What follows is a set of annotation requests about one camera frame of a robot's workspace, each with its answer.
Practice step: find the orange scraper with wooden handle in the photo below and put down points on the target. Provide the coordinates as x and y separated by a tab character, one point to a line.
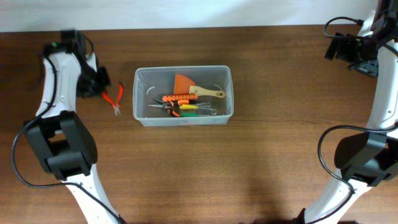
185	86

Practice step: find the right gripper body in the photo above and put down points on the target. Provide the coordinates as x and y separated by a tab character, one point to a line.
333	48

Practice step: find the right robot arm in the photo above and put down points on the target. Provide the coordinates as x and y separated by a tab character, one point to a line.
369	157

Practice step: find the clear case of screwdrivers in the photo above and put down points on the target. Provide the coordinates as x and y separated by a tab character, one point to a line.
200	109

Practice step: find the orange-black needle nose pliers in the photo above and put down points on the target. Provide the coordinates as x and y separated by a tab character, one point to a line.
170	106

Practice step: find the orange drill bit holder strip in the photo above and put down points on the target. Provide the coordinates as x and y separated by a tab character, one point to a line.
167	98

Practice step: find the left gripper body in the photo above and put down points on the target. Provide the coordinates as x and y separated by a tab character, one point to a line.
101	76

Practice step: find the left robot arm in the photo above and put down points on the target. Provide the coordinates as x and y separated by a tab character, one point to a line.
59	139

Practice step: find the clear plastic container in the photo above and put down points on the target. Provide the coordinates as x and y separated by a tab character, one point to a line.
152	83

